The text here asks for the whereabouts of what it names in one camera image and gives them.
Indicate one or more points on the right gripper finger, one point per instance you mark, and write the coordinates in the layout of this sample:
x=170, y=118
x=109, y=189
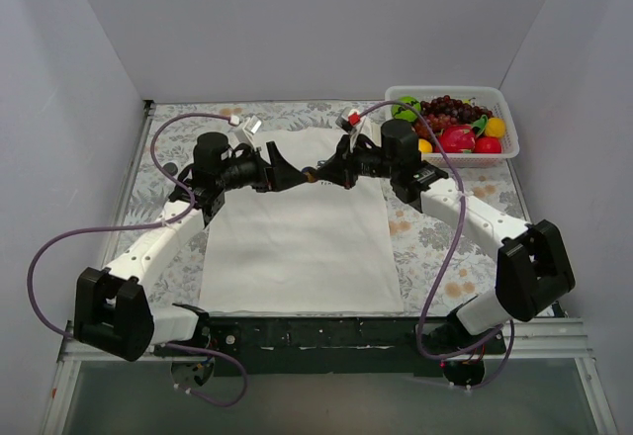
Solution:
x=338, y=161
x=337, y=173

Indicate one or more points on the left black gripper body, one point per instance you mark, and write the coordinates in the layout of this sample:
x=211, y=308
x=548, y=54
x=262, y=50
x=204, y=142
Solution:
x=269, y=170

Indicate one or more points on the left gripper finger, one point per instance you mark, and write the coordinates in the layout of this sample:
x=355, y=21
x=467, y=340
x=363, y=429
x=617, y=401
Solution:
x=279, y=166
x=283, y=178

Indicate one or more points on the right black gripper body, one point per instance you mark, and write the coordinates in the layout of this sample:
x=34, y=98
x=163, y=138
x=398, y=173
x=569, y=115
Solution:
x=347, y=164

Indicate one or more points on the white daisy print t-shirt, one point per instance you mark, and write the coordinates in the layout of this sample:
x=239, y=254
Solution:
x=316, y=248

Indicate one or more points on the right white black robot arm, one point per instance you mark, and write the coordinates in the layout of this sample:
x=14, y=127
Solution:
x=533, y=267

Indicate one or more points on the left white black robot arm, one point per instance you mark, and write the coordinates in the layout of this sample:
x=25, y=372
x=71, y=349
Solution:
x=112, y=312

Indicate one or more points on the orange yellow fruit toy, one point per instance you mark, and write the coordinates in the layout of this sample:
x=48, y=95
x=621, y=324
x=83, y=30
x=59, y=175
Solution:
x=425, y=146

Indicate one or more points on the white bottle black cap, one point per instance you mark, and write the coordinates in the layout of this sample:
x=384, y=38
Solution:
x=171, y=168

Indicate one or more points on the green toy ball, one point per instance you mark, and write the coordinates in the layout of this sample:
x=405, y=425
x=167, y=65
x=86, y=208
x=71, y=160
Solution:
x=406, y=108

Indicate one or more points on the red dragon fruit toy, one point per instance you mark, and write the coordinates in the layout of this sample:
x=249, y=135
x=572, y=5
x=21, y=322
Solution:
x=458, y=139

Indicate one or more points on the dark red grape bunch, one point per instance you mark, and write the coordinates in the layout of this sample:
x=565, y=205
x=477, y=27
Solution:
x=445, y=111

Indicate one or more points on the floral patterned table mat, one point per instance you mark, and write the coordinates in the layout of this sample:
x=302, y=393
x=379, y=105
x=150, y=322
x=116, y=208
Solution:
x=305, y=132

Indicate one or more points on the red apple toy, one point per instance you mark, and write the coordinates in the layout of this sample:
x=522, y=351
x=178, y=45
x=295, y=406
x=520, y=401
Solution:
x=488, y=145

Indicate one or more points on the yellow fruit toy right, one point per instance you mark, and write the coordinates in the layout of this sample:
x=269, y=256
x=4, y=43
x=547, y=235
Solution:
x=495, y=127

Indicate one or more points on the white plastic fruit basket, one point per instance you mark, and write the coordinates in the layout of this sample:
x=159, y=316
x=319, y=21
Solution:
x=485, y=96

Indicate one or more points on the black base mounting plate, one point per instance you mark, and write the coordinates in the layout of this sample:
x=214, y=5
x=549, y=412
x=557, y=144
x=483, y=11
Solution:
x=271, y=345

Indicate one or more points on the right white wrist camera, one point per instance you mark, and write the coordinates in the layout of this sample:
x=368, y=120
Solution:
x=358, y=128

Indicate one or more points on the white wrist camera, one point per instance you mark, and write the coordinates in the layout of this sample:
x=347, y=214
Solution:
x=358, y=128
x=243, y=130

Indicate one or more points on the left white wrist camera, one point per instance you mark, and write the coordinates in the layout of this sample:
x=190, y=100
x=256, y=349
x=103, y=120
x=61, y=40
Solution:
x=243, y=130

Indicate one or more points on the aluminium frame rail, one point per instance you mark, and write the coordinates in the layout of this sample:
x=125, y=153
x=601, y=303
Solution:
x=543, y=338

